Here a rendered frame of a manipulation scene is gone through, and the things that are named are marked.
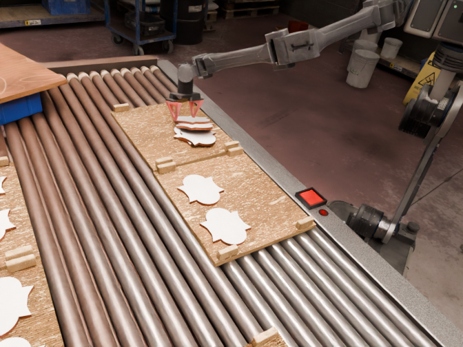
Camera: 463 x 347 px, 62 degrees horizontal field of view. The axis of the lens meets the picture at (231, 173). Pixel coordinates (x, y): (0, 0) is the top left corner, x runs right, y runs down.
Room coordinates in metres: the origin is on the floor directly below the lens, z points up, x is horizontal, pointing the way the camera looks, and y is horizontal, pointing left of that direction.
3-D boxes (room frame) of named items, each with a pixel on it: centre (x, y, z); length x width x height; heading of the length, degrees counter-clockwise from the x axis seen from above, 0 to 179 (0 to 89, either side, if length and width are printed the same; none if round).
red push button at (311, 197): (0.99, -0.27, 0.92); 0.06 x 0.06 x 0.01; 38
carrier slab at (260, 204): (0.91, -0.01, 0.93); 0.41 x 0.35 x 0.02; 37
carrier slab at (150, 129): (1.25, 0.24, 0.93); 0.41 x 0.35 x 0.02; 39
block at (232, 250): (0.67, -0.03, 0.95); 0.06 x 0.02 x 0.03; 127
